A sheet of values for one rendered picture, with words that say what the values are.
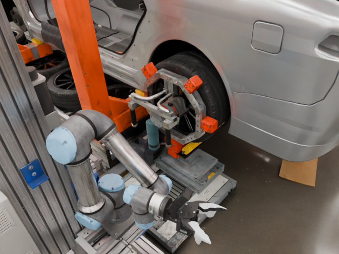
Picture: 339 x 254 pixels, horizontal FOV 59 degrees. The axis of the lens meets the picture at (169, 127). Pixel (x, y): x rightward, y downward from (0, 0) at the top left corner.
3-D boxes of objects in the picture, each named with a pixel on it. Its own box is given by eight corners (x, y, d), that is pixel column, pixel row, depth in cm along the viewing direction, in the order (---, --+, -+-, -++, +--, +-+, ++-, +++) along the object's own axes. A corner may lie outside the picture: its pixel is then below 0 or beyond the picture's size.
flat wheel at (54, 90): (40, 107, 330) (33, 88, 316) (74, 78, 378) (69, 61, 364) (91, 117, 311) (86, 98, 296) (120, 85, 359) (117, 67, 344)
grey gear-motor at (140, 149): (171, 158, 283) (170, 129, 262) (139, 184, 260) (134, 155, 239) (158, 150, 294) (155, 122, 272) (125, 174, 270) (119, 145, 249)
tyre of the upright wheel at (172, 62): (199, 138, 258) (251, 111, 203) (181, 152, 245) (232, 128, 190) (156, 75, 257) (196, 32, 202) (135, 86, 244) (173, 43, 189)
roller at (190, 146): (209, 138, 243) (209, 132, 239) (185, 157, 226) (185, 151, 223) (203, 135, 246) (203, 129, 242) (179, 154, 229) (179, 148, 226)
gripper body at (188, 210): (200, 221, 104) (169, 209, 109) (202, 204, 100) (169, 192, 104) (191, 238, 98) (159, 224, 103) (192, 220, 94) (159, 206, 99)
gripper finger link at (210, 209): (222, 212, 106) (196, 215, 104) (224, 200, 103) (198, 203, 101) (225, 219, 103) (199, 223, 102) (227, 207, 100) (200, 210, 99)
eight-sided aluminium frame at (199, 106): (205, 149, 218) (207, 85, 184) (199, 154, 214) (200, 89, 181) (153, 121, 248) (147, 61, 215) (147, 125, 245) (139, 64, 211)
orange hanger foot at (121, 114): (161, 107, 274) (158, 73, 252) (116, 135, 245) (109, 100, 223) (148, 101, 283) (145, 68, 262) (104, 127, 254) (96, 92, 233)
